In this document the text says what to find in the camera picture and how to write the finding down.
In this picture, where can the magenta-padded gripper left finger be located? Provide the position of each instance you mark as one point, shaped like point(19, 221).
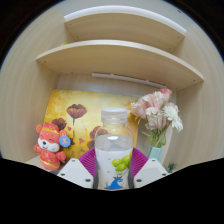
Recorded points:
point(75, 171)

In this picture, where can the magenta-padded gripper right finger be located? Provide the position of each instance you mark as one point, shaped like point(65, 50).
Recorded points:
point(150, 170)

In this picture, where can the clear plastic drink bottle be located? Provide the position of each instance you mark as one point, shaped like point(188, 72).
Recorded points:
point(113, 156)

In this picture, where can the teal faceted vase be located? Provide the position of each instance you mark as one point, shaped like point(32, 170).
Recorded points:
point(155, 154)

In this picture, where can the red plush mouse toy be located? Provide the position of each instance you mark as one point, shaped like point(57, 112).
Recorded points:
point(50, 146)

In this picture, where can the pink and white flower bouquet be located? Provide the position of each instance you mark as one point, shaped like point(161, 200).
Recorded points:
point(155, 110)

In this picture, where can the yellow poppy flower painting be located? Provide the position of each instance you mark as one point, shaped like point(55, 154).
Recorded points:
point(90, 100)

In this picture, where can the light wood shelf unit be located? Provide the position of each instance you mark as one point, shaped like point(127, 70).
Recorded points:
point(120, 56)

